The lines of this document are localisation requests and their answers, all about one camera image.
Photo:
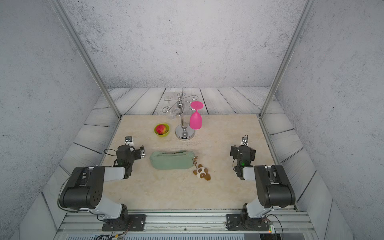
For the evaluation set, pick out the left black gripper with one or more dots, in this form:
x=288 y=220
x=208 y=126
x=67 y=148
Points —
x=138 y=155

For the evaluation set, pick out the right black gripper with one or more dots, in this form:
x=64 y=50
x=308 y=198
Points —
x=235 y=151

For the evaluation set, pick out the green fabric pouch bag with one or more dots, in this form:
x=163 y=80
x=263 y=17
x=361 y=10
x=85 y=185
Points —
x=181 y=160

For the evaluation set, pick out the brown white plush keychain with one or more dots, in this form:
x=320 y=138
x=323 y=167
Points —
x=201 y=172

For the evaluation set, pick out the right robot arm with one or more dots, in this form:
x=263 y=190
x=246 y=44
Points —
x=274 y=190

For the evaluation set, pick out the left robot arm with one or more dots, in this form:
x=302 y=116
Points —
x=83 y=191

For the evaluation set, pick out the green bowl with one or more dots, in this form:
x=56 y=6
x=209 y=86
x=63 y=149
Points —
x=168 y=128

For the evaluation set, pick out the red apple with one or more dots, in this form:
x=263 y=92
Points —
x=161 y=129

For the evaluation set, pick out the pink wine glass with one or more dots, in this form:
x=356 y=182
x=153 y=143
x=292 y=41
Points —
x=196 y=119

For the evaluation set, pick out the clear hanging glass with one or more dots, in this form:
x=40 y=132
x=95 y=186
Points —
x=170 y=112

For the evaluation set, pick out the silver glass holder stand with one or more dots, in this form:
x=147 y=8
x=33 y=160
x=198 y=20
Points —
x=183 y=131

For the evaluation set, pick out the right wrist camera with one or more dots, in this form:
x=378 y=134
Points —
x=245 y=139

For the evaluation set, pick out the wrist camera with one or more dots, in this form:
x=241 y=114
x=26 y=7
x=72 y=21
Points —
x=245 y=139
x=129 y=140

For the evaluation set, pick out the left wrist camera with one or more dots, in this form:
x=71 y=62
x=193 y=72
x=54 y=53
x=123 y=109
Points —
x=129 y=140

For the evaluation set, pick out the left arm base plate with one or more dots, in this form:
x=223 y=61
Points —
x=130 y=223

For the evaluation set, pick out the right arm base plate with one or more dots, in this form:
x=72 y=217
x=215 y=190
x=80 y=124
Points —
x=237 y=222

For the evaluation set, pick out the aluminium mounting rail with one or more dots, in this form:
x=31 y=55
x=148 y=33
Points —
x=285 y=221

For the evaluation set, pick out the right aluminium frame post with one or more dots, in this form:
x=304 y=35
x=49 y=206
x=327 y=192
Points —
x=308 y=7

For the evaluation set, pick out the aluminium frame post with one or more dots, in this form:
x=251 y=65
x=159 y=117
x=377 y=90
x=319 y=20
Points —
x=308 y=7
x=69 y=28

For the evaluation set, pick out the left aluminium frame post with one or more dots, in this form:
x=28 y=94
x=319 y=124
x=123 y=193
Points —
x=69 y=28

